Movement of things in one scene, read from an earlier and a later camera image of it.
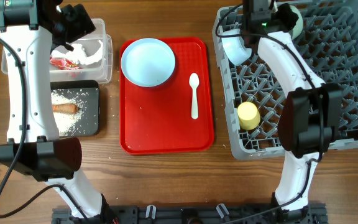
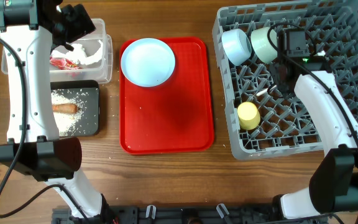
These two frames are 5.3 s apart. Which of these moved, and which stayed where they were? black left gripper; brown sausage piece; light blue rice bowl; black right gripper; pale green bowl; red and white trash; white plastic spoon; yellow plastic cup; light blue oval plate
Moved: pale green bowl; white plastic spoon; black right gripper
Stayed: brown sausage piece; yellow plastic cup; red and white trash; black left gripper; light blue rice bowl; light blue oval plate
